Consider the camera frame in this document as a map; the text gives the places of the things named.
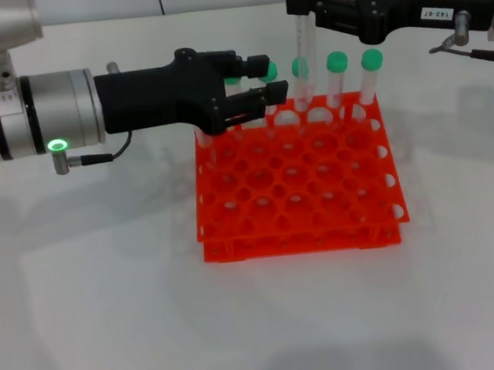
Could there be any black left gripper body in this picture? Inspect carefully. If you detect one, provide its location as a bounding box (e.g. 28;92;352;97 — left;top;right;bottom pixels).
91;41;250;148

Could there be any orange test tube rack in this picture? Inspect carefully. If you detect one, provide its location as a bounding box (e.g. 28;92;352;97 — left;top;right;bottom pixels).
185;87;413;266

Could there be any black left arm connector cable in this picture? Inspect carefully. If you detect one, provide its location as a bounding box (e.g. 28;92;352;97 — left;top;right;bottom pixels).
49;130;136;175

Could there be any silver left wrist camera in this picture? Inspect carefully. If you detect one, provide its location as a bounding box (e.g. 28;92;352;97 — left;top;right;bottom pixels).
0;0;47;66

